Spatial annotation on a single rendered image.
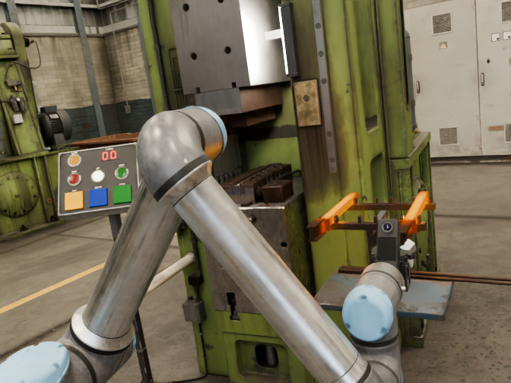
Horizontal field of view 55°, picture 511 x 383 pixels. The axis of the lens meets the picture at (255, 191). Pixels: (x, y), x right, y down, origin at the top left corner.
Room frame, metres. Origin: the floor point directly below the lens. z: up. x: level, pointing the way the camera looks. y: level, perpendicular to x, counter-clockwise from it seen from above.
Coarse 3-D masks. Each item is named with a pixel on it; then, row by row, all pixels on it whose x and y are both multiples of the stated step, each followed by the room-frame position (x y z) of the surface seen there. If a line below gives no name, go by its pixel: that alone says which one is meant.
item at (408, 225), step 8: (424, 192) 1.54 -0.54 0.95; (416, 200) 1.46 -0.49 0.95; (424, 200) 1.46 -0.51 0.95; (416, 208) 1.37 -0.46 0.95; (408, 216) 1.31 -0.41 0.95; (416, 216) 1.30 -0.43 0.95; (400, 224) 1.23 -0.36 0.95; (408, 224) 1.22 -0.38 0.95; (416, 224) 1.24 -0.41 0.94; (400, 232) 1.17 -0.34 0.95; (408, 232) 1.23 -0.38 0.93; (416, 232) 1.23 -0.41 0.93; (400, 240) 1.17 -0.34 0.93
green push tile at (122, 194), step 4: (116, 188) 1.97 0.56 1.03; (120, 188) 1.97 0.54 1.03; (124, 188) 1.97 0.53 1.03; (128, 188) 1.97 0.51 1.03; (116, 192) 1.96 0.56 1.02; (120, 192) 1.96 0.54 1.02; (124, 192) 1.96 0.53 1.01; (128, 192) 1.96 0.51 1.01; (116, 196) 1.96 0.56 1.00; (120, 196) 1.96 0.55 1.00; (124, 196) 1.95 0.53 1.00; (128, 196) 1.95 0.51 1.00; (116, 200) 1.95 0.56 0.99; (120, 200) 1.95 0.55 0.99; (124, 200) 1.95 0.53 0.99; (128, 200) 1.94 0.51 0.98
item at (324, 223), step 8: (352, 192) 1.68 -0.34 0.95; (344, 200) 1.58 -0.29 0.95; (352, 200) 1.60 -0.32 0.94; (336, 208) 1.49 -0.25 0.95; (344, 208) 1.52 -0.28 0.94; (328, 216) 1.42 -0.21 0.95; (312, 224) 1.32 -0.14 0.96; (320, 224) 1.35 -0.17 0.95; (328, 224) 1.36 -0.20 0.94; (312, 232) 1.30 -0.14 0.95; (320, 232) 1.34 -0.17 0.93; (312, 240) 1.30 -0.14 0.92
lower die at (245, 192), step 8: (256, 168) 2.26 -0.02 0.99; (280, 168) 2.16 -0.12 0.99; (288, 168) 2.22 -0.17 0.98; (240, 176) 2.10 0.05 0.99; (256, 176) 2.02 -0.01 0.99; (264, 176) 2.01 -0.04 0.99; (272, 176) 2.05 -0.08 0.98; (224, 184) 1.97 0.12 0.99; (240, 184) 1.90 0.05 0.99; (248, 184) 1.89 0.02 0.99; (256, 184) 1.91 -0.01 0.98; (232, 192) 1.92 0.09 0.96; (240, 192) 1.90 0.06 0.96; (248, 192) 1.89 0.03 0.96; (240, 200) 1.90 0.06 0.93; (248, 200) 1.89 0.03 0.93; (256, 200) 1.89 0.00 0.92
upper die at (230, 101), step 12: (264, 84) 2.08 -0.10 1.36; (276, 84) 2.20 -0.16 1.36; (204, 96) 1.94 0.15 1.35; (216, 96) 1.92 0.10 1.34; (228, 96) 1.90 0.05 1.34; (240, 96) 1.88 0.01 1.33; (252, 96) 1.97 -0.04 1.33; (264, 96) 2.07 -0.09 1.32; (276, 96) 2.19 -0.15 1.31; (216, 108) 1.92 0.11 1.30; (228, 108) 1.90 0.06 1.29; (240, 108) 1.88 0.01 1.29; (252, 108) 1.96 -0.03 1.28
